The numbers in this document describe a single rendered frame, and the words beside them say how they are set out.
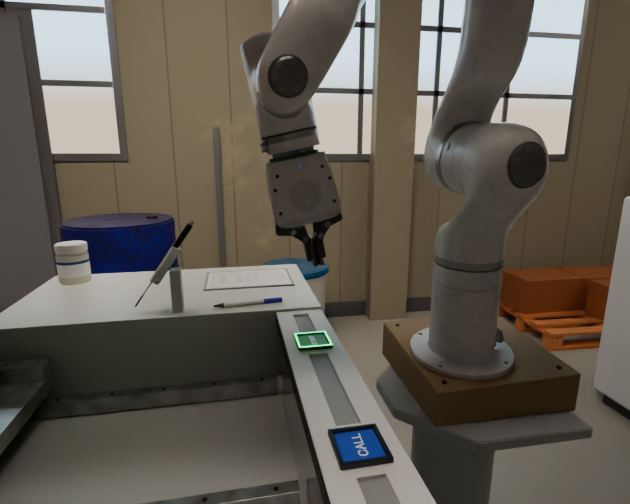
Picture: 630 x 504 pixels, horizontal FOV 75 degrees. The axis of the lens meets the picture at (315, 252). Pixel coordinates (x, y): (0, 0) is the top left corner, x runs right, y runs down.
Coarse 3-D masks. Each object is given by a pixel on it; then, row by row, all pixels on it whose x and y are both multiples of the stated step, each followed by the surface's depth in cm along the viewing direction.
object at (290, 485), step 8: (296, 480) 54; (248, 488) 52; (256, 488) 52; (264, 488) 52; (272, 488) 52; (280, 488) 52; (288, 488) 52; (296, 488) 52; (192, 496) 51; (200, 496) 51; (208, 496) 51; (216, 496) 51; (224, 496) 51; (232, 496) 51; (240, 496) 51; (248, 496) 51; (256, 496) 51; (264, 496) 51; (272, 496) 51; (280, 496) 51; (288, 496) 52; (296, 496) 52
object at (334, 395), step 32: (288, 320) 78; (320, 320) 78; (288, 352) 65; (320, 352) 65; (320, 384) 57; (352, 384) 56; (320, 416) 49; (352, 416) 50; (384, 416) 49; (320, 448) 44; (352, 480) 39; (384, 480) 40; (416, 480) 39
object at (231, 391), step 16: (192, 384) 76; (208, 384) 76; (224, 384) 76; (240, 384) 76; (256, 384) 77; (272, 384) 78; (48, 400) 71; (64, 400) 71; (80, 400) 71; (96, 400) 72; (112, 400) 72; (128, 400) 73; (144, 400) 73; (160, 400) 74; (176, 400) 75; (192, 400) 75; (208, 400) 76; (32, 416) 70; (48, 416) 71; (64, 416) 71
